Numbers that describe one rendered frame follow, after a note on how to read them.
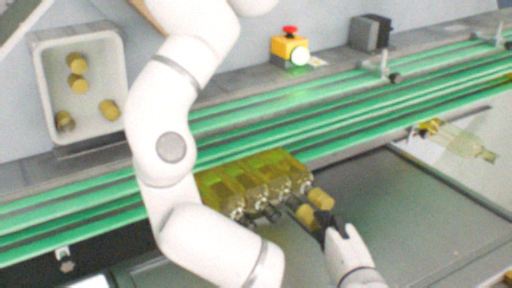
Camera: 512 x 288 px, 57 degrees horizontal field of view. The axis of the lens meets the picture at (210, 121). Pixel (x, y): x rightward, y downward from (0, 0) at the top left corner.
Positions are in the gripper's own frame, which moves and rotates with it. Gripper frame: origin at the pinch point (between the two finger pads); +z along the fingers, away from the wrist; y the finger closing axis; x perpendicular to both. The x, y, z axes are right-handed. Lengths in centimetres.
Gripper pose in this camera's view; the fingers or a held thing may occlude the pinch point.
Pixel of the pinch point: (323, 226)
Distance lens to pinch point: 94.8
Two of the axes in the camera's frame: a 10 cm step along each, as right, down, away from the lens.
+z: -1.7, -4.3, 8.9
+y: -0.6, -8.9, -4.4
